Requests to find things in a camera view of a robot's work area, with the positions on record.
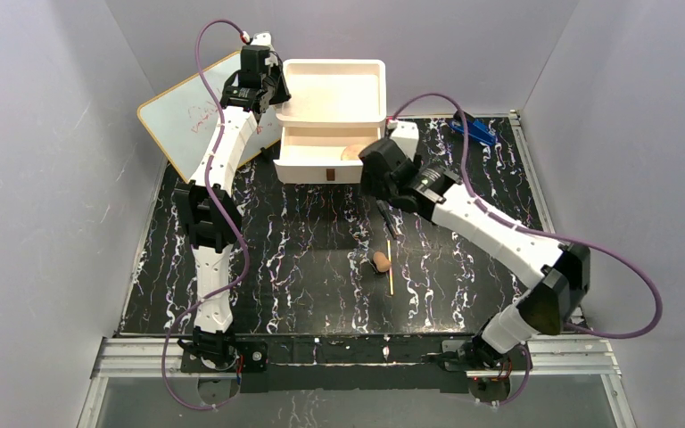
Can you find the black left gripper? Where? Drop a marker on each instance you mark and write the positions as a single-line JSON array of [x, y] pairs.
[[268, 94]]

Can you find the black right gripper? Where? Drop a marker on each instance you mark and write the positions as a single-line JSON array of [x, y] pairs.
[[380, 193]]

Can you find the dark double-ended makeup stick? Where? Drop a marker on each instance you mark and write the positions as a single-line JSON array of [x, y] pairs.
[[384, 211]]

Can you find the white plastic drawer organizer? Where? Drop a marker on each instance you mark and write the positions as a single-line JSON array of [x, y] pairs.
[[334, 93]]

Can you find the white organizer drawer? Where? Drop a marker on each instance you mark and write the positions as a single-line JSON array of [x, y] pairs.
[[315, 155]]

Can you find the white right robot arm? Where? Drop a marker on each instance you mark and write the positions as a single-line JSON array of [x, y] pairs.
[[556, 275]]

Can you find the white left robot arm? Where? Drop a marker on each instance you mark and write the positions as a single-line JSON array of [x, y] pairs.
[[210, 218]]

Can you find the beige makeup sponge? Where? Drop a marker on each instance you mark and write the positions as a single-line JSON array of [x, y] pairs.
[[380, 262]]

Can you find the yellow framed whiteboard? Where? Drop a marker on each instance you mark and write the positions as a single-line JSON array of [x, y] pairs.
[[182, 119]]

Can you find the blue black stapler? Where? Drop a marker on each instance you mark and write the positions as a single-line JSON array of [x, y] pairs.
[[463, 121]]

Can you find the thin wooden stick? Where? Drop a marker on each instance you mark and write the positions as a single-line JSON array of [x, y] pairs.
[[390, 272]]

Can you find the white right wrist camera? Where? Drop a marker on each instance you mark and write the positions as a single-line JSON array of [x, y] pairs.
[[405, 134]]

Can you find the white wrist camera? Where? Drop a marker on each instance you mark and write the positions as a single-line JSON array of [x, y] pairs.
[[405, 134], [262, 39]]

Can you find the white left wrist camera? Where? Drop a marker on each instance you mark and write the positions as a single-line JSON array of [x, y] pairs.
[[262, 39]]

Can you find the aluminium frame rail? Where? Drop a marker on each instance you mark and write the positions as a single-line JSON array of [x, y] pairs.
[[568, 354]]

